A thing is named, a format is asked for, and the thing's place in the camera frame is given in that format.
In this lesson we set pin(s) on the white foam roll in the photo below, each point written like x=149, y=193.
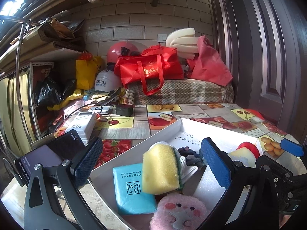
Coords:
x=182, y=40

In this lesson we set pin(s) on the metal angle shelf rack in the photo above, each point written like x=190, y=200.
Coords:
x=31, y=95

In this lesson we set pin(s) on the folded brown sacks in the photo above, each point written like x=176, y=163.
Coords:
x=62, y=33

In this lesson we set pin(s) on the plaid covered bench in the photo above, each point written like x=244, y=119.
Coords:
x=179, y=92

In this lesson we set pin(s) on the yellow sponge with green scrub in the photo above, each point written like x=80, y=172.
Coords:
x=160, y=167

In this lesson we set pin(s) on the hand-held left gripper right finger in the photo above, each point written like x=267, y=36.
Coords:
x=215, y=163

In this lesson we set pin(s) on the yellow shopping bag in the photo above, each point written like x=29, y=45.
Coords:
x=87, y=73

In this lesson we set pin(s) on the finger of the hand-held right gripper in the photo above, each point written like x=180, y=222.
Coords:
x=292, y=147

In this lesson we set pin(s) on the red helmet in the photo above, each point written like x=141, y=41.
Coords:
x=117, y=52

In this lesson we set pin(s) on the red plastic bag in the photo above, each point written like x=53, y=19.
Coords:
x=255, y=113

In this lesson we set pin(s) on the fruit print tablecloth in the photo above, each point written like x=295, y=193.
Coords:
x=141, y=124

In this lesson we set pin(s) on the white helmet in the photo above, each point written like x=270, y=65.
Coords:
x=106, y=81

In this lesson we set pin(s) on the black plastic bag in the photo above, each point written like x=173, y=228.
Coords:
x=50, y=92

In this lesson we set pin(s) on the chrome metal rail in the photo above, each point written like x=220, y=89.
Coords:
x=20, y=64

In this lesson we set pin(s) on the black smartphone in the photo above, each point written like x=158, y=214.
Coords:
x=48, y=155

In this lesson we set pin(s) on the black power adapter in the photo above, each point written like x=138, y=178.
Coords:
x=124, y=110

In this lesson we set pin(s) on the white cloth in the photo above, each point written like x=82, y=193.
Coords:
x=188, y=172

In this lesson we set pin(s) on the teal tissue pack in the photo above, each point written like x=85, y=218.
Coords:
x=133, y=191

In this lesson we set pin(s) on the red tote bag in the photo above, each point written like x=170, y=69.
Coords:
x=148, y=69

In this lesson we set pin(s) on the pink plush toy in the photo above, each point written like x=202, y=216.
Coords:
x=178, y=212

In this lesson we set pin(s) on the white cardboard box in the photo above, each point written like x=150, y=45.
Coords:
x=120, y=155

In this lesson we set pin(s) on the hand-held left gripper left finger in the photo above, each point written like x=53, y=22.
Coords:
x=88, y=163

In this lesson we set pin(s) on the red plush apple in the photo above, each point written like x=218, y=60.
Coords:
x=248, y=147

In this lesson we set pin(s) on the white electronic device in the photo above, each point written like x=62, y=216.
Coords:
x=80, y=127

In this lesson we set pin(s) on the purple knit scrunchie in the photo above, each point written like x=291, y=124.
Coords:
x=191, y=157

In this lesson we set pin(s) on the white wall socket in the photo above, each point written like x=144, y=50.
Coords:
x=161, y=37

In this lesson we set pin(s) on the cream foam sponge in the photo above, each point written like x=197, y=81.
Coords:
x=241, y=157

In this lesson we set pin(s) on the plain red fabric bag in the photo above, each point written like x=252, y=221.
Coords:
x=208, y=62

